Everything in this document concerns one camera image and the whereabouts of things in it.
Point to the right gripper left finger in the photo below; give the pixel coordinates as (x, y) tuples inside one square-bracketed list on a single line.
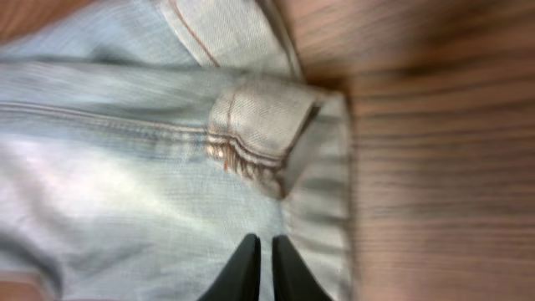
[(239, 280)]

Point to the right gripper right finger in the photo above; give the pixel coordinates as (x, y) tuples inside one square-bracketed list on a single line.
[(292, 280)]

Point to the light blue denim shorts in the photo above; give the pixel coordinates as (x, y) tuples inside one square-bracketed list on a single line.
[(141, 141)]

